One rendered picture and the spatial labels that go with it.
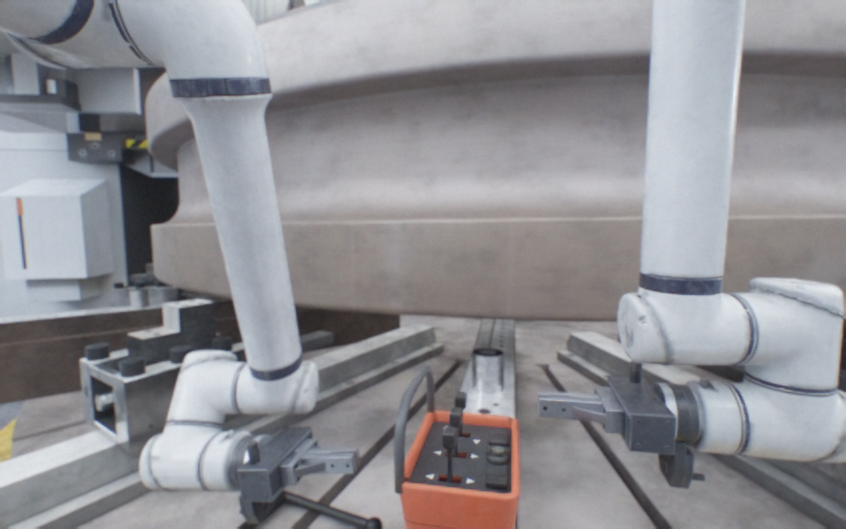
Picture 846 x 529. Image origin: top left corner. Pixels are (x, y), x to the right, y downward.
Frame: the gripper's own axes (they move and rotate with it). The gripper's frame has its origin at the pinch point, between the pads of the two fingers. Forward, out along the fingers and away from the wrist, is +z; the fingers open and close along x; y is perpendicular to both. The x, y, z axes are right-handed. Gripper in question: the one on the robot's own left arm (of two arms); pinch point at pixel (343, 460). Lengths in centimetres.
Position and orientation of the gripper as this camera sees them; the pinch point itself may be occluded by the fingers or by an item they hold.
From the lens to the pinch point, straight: 69.9
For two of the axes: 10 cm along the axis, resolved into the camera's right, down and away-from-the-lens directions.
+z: 9.7, -1.1, -2.2
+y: -1.3, -9.9, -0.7
